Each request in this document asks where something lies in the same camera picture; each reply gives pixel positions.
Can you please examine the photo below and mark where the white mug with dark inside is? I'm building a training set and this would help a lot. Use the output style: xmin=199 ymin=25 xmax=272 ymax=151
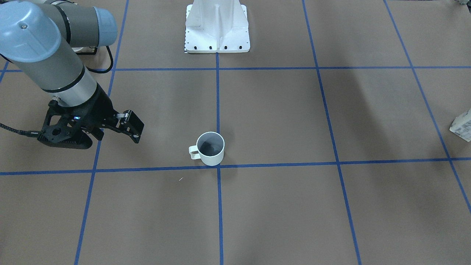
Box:
xmin=188 ymin=131 xmax=225 ymax=166

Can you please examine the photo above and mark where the blue white milk carton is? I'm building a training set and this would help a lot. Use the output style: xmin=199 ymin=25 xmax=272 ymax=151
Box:
xmin=449 ymin=109 xmax=471 ymax=142

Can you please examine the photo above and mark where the white camera post with base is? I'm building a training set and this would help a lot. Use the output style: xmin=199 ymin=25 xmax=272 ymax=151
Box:
xmin=184 ymin=0 xmax=251 ymax=54

